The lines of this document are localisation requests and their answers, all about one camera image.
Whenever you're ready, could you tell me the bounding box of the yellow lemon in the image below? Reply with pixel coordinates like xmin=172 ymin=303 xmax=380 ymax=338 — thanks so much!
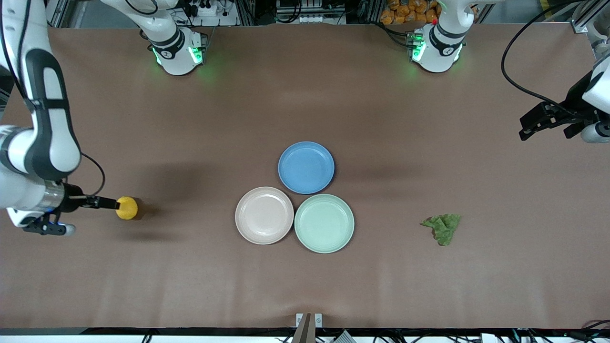
xmin=116 ymin=196 xmax=139 ymax=221

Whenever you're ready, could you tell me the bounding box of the green lettuce leaf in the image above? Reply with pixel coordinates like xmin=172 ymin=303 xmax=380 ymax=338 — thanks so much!
xmin=420 ymin=213 xmax=462 ymax=246

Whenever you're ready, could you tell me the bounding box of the beige round plate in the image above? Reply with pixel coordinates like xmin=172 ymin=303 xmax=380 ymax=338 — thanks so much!
xmin=235 ymin=186 xmax=295 ymax=245

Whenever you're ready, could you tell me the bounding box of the pile of orange items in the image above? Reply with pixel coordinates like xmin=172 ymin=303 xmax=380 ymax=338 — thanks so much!
xmin=381 ymin=0 xmax=440 ymax=24

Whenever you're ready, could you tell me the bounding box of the blue round plate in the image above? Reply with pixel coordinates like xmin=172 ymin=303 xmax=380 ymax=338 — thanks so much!
xmin=278 ymin=141 xmax=335 ymax=195

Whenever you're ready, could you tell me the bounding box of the white power strip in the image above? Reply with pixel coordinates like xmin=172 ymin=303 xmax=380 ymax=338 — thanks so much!
xmin=188 ymin=0 xmax=222 ymax=16

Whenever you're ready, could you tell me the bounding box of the pale green round plate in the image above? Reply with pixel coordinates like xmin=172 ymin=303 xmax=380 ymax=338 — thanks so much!
xmin=294 ymin=194 xmax=355 ymax=254

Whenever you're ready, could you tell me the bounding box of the white rack device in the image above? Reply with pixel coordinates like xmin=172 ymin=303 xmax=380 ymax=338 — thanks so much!
xmin=275 ymin=0 xmax=346 ymax=24

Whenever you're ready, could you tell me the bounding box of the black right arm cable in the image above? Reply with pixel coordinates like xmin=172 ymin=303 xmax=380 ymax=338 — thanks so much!
xmin=0 ymin=0 xmax=106 ymax=197

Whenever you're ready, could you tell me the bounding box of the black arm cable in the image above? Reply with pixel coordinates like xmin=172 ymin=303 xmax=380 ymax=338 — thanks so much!
xmin=500 ymin=0 xmax=589 ymax=117
xmin=0 ymin=0 xmax=106 ymax=197

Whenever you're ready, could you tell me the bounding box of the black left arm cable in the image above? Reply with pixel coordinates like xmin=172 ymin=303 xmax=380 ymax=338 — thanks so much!
xmin=500 ymin=0 xmax=589 ymax=117

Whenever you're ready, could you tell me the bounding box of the aluminium frame profile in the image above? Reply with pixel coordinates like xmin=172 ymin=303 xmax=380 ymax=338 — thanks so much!
xmin=569 ymin=0 xmax=603 ymax=34
xmin=45 ymin=0 xmax=67 ymax=28

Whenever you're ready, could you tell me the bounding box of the brown post with white bracket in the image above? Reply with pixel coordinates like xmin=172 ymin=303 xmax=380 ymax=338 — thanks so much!
xmin=292 ymin=313 xmax=323 ymax=343

